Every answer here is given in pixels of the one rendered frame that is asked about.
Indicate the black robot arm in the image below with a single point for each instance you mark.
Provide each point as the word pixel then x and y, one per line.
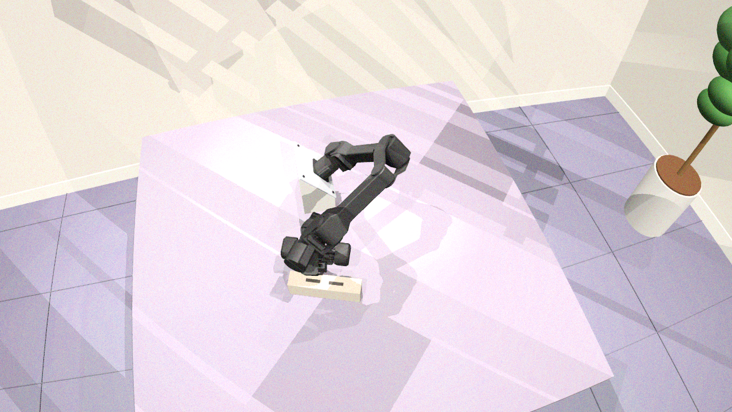
pixel 307 253

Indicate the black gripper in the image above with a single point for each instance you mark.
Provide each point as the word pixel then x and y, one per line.
pixel 338 256

